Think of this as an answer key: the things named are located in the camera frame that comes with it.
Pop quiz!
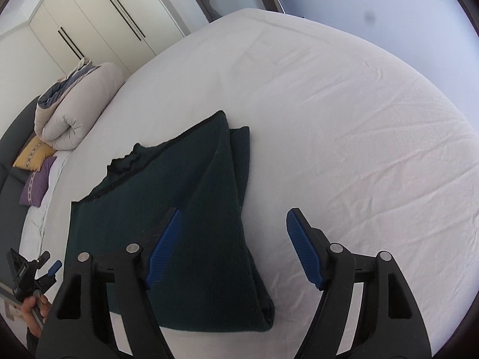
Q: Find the dark green knit sweater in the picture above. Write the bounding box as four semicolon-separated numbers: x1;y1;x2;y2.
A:
65;111;275;332

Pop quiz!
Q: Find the person's left hand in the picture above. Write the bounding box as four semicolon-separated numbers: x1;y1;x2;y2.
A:
21;294;51;338

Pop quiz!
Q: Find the white pillow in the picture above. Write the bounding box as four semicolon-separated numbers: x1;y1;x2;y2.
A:
19;151;72;260

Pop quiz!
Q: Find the purple patterned cushion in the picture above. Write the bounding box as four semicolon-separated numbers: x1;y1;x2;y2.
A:
19;156;57;208

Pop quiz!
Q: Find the yellow patterned cushion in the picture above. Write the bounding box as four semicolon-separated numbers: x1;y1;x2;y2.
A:
13;136;56;172

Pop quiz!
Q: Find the dark grey headboard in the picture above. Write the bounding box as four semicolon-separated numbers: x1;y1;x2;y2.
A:
0;100;37;301

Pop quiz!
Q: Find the folded beige duvet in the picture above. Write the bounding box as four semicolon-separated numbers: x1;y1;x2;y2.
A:
34;57;125;151

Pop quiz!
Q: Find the white bed mattress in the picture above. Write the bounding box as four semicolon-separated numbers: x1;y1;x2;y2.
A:
41;9;478;358

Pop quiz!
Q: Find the cream wardrobe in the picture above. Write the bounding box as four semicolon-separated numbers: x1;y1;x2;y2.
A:
29;0;187;75

